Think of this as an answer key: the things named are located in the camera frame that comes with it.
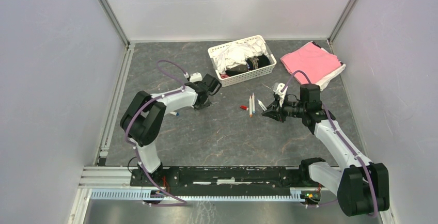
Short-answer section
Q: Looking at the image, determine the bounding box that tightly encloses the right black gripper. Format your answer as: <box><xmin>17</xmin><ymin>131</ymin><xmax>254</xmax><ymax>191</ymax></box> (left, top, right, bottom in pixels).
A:
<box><xmin>262</xmin><ymin>95</ymin><xmax>306</xmax><ymax>123</ymax></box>

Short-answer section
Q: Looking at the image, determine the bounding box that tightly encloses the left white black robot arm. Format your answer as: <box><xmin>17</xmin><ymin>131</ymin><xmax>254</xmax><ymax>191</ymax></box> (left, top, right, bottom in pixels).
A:
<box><xmin>120</xmin><ymin>73</ymin><xmax>222</xmax><ymax>187</ymax></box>

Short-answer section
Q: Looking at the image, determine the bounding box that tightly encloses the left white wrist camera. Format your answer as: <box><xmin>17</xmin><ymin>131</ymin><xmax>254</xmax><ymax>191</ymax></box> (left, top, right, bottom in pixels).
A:
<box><xmin>184</xmin><ymin>72</ymin><xmax>202</xmax><ymax>83</ymax></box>

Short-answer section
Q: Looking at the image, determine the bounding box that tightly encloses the white cloth under pink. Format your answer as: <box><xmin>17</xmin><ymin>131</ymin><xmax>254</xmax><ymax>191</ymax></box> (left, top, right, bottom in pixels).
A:
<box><xmin>312</xmin><ymin>41</ymin><xmax>346</xmax><ymax>91</ymax></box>

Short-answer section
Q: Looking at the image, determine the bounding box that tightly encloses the white pen blue tip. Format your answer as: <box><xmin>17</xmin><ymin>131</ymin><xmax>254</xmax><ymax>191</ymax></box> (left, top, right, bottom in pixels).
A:
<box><xmin>251</xmin><ymin>93</ymin><xmax>256</xmax><ymax>115</ymax></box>

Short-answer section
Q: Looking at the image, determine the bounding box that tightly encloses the black cloth in basket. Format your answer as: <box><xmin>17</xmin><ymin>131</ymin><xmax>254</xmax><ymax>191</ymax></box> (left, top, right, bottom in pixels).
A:
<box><xmin>225</xmin><ymin>55</ymin><xmax>271</xmax><ymax>77</ymax></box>

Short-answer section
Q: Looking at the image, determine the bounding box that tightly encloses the white cloth in basket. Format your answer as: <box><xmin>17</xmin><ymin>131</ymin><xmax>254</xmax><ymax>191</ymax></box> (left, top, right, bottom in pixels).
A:
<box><xmin>211</xmin><ymin>40</ymin><xmax>267</xmax><ymax>74</ymax></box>

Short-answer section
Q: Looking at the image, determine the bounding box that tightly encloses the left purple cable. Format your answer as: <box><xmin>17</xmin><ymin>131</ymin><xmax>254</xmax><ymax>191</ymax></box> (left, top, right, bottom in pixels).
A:
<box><xmin>123</xmin><ymin>60</ymin><xmax>189</xmax><ymax>207</ymax></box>

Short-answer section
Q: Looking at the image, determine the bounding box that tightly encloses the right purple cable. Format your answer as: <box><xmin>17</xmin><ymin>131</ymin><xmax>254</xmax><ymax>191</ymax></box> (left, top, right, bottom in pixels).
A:
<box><xmin>282</xmin><ymin>70</ymin><xmax>379</xmax><ymax>217</ymax></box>

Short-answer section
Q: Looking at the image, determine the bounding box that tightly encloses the purple cable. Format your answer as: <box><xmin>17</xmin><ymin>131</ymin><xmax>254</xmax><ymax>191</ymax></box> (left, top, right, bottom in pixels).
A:
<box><xmin>282</xmin><ymin>70</ymin><xmax>379</xmax><ymax>217</ymax></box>
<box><xmin>123</xmin><ymin>60</ymin><xmax>189</xmax><ymax>207</ymax></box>

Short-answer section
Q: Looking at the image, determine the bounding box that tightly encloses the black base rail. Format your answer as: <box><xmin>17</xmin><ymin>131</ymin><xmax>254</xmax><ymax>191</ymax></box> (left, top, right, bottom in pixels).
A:
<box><xmin>130</xmin><ymin>166</ymin><xmax>323</xmax><ymax>197</ymax></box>

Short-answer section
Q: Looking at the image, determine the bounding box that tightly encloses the pink folded cloth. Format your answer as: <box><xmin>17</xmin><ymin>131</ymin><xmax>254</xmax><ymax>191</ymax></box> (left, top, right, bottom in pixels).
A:
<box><xmin>280</xmin><ymin>41</ymin><xmax>320</xmax><ymax>84</ymax></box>

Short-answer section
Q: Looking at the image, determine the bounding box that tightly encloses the white plastic basket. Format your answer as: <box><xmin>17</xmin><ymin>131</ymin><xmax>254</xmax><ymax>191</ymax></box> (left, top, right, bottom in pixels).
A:
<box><xmin>208</xmin><ymin>35</ymin><xmax>277</xmax><ymax>87</ymax></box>

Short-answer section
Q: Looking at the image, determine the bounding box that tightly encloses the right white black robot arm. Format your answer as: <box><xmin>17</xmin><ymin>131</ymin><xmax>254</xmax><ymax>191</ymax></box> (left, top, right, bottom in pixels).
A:
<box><xmin>262</xmin><ymin>83</ymin><xmax>390</xmax><ymax>216</ymax></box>

